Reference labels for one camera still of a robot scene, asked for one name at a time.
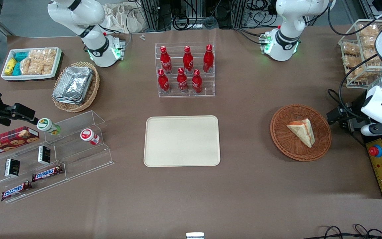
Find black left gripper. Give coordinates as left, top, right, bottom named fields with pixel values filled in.
left=326, top=101, right=366, bottom=132

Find triangle sandwich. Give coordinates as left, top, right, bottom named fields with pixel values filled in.
left=286, top=119, right=315, bottom=148

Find brown round wicker basket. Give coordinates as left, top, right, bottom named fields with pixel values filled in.
left=270, top=104, right=332, bottom=162

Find white rectangular snack tray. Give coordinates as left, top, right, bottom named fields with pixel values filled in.
left=1, top=47, right=62, bottom=82

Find light oval wicker basket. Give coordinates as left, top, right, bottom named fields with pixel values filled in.
left=52, top=61, right=100, bottom=113

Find beige plastic tray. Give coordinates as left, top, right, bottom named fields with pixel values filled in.
left=144, top=115, right=221, bottom=167

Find green lid small bottle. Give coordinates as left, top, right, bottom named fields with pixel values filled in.
left=36, top=118, right=61, bottom=135

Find red tartan cookie box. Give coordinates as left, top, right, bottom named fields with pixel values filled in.
left=0, top=126, right=40, bottom=158

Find clear rice cracker bag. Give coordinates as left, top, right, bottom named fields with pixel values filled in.
left=19, top=57, right=32, bottom=75
left=29, top=49, right=57, bottom=75

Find small black white box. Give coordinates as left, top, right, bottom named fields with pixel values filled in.
left=5, top=159, right=21, bottom=177
left=38, top=145, right=51, bottom=165

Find yellow snack pack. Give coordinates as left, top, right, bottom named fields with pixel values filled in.
left=4, top=58, right=17, bottom=76

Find silver foil container stack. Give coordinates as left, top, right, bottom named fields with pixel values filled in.
left=52, top=66, right=94, bottom=105

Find clear acrylic step shelf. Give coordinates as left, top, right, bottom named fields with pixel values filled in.
left=0, top=143, right=69, bottom=203
left=44, top=110, right=114, bottom=181

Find snickers chocolate bar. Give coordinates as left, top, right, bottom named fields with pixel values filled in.
left=32, top=165, right=64, bottom=183
left=1, top=181, right=33, bottom=202

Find red lid small bottle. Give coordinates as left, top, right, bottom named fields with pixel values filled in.
left=80, top=128, right=100, bottom=145

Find clear acrylic bottle rack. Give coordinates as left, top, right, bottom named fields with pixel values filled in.
left=155, top=42, right=216, bottom=98

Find beige crumpled bag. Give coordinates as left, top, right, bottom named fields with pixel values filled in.
left=103, top=2, right=146, bottom=34

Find red cola bottle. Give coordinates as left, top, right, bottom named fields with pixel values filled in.
left=191, top=69, right=203, bottom=94
left=159, top=46, right=173, bottom=75
left=183, top=46, right=194, bottom=75
left=158, top=69, right=170, bottom=94
left=177, top=68, right=189, bottom=93
left=203, top=44, right=214, bottom=74

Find white wire basket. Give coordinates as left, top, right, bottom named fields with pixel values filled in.
left=339, top=19, right=382, bottom=89

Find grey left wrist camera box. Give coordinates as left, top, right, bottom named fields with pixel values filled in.
left=360, top=123, right=382, bottom=137

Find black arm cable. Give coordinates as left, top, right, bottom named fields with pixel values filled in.
left=327, top=0, right=382, bottom=133

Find black floor cables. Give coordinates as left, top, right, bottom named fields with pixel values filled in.
left=310, top=224, right=382, bottom=239

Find black base cables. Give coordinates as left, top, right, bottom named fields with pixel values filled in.
left=98, top=25, right=133, bottom=51
left=232, top=28, right=266, bottom=45

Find aluminium frame post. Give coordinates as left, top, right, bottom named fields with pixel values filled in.
left=141, top=0, right=160, bottom=32
left=237, top=0, right=248, bottom=29

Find coiled cable bundle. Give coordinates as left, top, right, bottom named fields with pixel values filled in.
left=172, top=13, right=219, bottom=31

